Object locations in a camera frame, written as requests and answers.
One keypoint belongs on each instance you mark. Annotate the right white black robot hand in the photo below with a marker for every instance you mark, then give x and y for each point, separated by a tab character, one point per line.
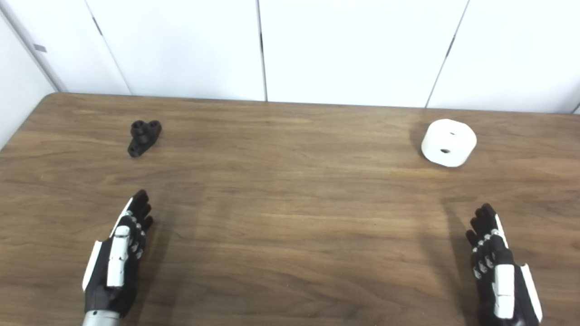
503	285

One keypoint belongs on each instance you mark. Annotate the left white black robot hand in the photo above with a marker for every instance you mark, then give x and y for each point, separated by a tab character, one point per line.
118	253

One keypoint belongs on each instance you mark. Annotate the black flanged holder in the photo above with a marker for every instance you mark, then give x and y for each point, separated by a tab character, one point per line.
142	138

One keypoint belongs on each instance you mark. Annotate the round white piece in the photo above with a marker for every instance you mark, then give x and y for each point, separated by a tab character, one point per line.
448	142

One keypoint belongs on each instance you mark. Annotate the small grey wall tag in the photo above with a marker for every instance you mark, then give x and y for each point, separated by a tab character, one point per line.
40	48

